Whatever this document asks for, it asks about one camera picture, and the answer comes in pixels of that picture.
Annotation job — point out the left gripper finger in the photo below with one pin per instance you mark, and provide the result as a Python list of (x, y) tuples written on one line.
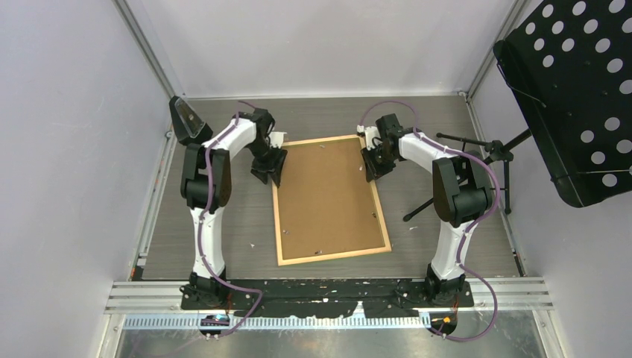
[(261, 173), (277, 163)]

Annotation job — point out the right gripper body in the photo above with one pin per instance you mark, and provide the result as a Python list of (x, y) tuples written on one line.
[(380, 154)]

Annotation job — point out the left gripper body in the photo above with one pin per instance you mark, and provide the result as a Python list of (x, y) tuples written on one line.
[(261, 151)]

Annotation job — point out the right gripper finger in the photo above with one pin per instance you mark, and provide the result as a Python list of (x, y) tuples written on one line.
[(372, 166), (384, 166)]

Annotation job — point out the wooden picture frame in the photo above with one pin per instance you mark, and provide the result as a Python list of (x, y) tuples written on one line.
[(276, 222)]

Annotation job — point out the brown backing board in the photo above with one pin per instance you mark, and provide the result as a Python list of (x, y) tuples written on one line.
[(326, 197)]

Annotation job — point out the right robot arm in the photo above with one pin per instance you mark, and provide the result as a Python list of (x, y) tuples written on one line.
[(463, 193)]

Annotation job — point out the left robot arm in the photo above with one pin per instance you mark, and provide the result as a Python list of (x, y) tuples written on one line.
[(206, 186)]

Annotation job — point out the black wedge object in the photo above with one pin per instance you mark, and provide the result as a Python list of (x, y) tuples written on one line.
[(188, 126)]

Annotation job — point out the black music stand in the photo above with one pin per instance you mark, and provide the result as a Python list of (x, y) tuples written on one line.
[(568, 65)]

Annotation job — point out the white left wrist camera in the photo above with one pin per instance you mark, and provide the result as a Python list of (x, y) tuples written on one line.
[(276, 139)]

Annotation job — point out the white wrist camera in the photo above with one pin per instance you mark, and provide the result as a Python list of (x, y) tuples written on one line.
[(371, 136), (276, 139)]

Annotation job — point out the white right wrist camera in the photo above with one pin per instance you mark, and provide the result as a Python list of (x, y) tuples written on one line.
[(371, 136)]

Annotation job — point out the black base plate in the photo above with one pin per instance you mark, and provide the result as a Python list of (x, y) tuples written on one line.
[(319, 298)]

